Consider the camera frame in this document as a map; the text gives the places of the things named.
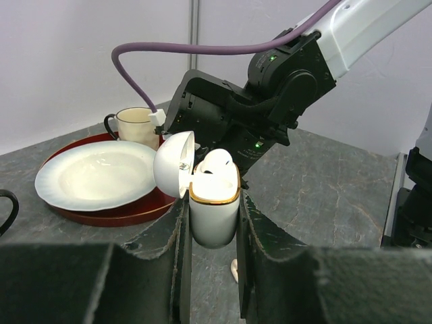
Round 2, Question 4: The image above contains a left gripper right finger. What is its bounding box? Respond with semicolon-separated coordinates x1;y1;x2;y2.
236;192;431;323

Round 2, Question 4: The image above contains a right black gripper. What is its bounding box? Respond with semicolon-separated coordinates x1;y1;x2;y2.
164;70;290;175

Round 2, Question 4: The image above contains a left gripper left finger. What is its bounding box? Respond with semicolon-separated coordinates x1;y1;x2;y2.
1;199;192;323

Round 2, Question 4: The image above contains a white earbud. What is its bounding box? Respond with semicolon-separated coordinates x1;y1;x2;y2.
196;148;234;174
230;259;239;283

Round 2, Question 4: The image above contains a white earbud case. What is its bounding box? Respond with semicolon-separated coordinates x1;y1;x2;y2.
153;131;241;249

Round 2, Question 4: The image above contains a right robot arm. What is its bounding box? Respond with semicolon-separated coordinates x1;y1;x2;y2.
164;1;429;173

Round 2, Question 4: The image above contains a dark green mug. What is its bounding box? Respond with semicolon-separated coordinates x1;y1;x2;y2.
0;189;20;237

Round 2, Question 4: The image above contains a beige cup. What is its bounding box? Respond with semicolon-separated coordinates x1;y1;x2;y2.
103;107;160;151

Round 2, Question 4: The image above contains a white plate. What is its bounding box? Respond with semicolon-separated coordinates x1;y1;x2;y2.
34;140;156;211

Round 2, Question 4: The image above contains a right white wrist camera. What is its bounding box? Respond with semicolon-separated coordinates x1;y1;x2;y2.
148;109;166;136

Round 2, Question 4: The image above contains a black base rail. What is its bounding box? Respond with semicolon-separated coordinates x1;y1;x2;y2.
381;101;432;250

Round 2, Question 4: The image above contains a right rear aluminium post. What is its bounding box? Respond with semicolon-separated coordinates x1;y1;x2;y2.
187;0;200;75

